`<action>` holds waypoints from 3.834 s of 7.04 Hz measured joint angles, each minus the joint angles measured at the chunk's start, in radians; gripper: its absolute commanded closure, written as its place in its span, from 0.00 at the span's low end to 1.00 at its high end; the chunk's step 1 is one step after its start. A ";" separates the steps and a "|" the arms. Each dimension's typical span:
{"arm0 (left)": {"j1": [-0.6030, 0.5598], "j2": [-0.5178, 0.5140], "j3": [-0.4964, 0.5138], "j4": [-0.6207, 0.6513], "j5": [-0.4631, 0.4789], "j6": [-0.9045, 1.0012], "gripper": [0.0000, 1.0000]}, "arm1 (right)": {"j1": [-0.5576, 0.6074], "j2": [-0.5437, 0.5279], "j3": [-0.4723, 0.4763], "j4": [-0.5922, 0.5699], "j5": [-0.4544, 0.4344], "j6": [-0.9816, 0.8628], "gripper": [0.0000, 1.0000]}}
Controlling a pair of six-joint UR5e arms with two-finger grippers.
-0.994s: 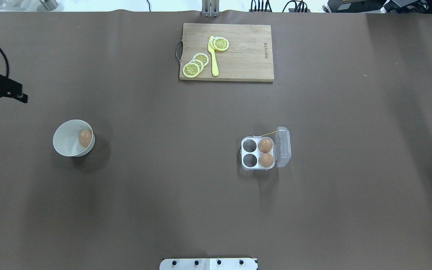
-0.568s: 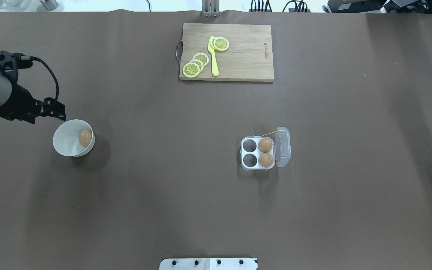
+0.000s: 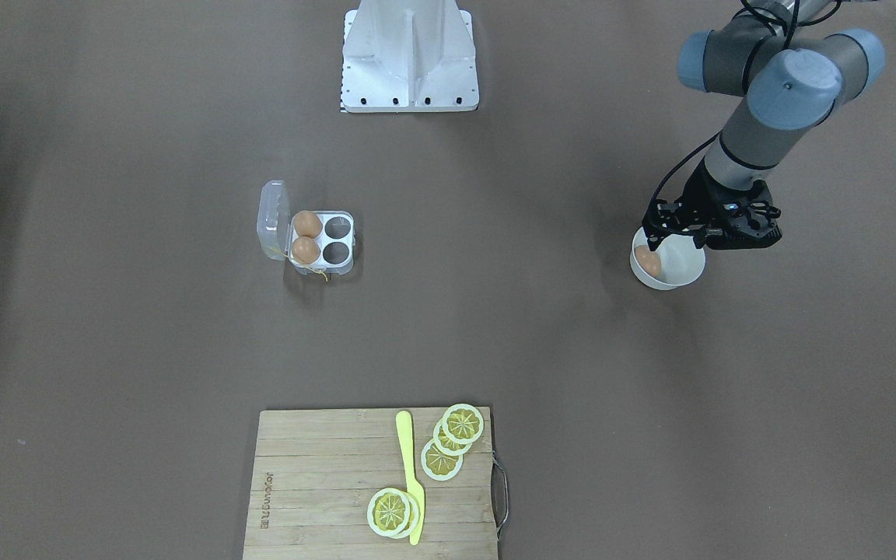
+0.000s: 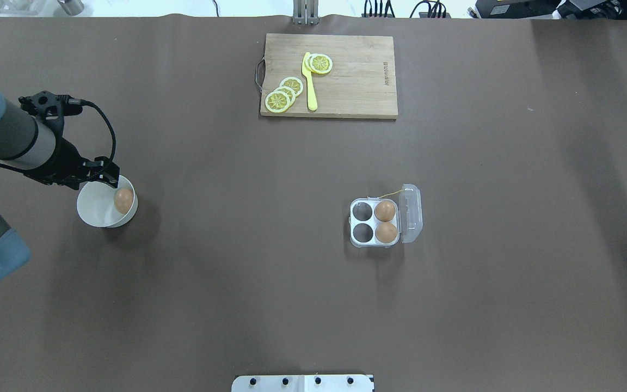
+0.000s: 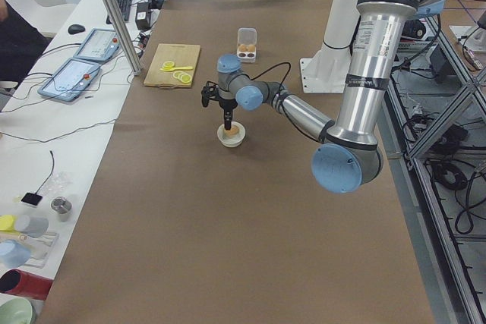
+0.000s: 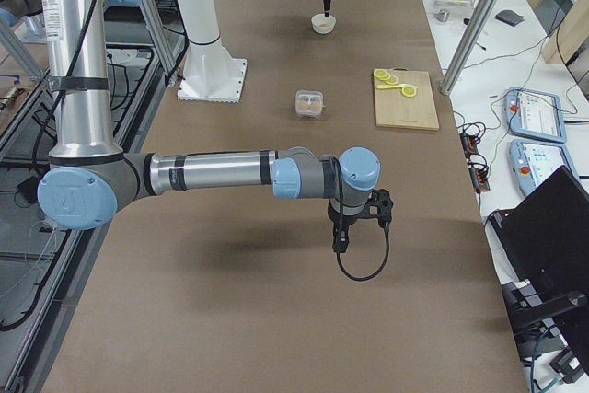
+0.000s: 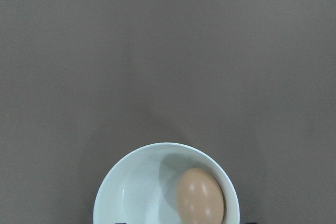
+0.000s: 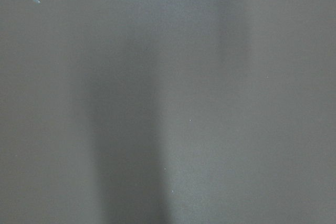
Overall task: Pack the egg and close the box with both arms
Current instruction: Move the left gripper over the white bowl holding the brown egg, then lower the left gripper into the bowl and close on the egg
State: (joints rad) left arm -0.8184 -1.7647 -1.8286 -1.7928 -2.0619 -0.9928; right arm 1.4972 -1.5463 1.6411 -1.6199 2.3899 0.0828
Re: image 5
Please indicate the metal cup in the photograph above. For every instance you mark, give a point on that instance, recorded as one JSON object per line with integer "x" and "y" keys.
{"x": 62, "y": 208}

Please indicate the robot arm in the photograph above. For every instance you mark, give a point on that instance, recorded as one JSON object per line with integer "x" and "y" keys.
{"x": 356, "y": 60}

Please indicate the teach pendant far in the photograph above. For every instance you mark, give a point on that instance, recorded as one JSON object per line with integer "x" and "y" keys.
{"x": 99, "y": 46}

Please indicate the green bowl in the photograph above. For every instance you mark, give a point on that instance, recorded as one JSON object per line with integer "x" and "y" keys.
{"x": 17, "y": 310}

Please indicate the lemon slice upper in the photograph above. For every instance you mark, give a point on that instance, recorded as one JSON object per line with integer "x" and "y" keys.
{"x": 177, "y": 74}

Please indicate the aluminium side frame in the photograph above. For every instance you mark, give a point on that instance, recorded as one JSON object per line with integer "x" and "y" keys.
{"x": 433, "y": 127}

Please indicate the clear plastic egg box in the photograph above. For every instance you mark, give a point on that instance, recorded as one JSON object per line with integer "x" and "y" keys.
{"x": 247, "y": 36}

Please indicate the black keyboard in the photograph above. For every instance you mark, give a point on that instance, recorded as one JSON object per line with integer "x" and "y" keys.
{"x": 125, "y": 8}

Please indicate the teach pendant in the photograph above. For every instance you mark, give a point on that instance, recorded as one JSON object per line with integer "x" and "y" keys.
{"x": 70, "y": 80}
{"x": 99, "y": 46}

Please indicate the yellow cup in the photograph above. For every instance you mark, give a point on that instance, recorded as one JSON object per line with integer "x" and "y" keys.
{"x": 7, "y": 223}

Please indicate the red cylinder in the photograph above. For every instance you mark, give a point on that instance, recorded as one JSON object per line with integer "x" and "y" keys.
{"x": 25, "y": 284}

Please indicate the grey cup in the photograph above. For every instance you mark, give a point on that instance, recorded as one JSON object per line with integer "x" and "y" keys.
{"x": 31, "y": 225}

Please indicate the white bowl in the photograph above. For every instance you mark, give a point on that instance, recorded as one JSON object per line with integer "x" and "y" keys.
{"x": 231, "y": 142}

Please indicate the wooden cutting board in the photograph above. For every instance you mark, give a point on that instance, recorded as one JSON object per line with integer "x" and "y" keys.
{"x": 182, "y": 55}

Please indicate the light blue cup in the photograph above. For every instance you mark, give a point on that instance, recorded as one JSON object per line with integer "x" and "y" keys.
{"x": 14, "y": 254}

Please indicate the yellow plastic knife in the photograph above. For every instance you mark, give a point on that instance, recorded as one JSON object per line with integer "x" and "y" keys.
{"x": 182, "y": 68}

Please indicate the black computer mouse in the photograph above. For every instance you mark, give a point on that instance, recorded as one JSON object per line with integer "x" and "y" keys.
{"x": 75, "y": 29}

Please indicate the aluminium frame post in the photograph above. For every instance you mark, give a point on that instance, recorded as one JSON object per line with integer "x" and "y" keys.
{"x": 124, "y": 38}

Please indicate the lemon slice lower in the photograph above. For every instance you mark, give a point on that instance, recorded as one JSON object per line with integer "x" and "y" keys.
{"x": 185, "y": 78}

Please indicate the small black square device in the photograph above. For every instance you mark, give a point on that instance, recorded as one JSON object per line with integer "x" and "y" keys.
{"x": 32, "y": 199}

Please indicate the black power adapter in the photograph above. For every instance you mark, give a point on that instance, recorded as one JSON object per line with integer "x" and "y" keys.
{"x": 143, "y": 16}

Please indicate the person in black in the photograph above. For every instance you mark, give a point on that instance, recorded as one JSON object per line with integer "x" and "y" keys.
{"x": 21, "y": 45}

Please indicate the teach pendant near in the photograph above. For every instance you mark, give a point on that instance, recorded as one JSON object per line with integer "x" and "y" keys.
{"x": 70, "y": 80}

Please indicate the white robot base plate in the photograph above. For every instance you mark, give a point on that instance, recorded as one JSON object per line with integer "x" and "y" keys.
{"x": 323, "y": 75}

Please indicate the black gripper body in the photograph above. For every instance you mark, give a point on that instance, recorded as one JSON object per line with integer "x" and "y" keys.
{"x": 227, "y": 104}

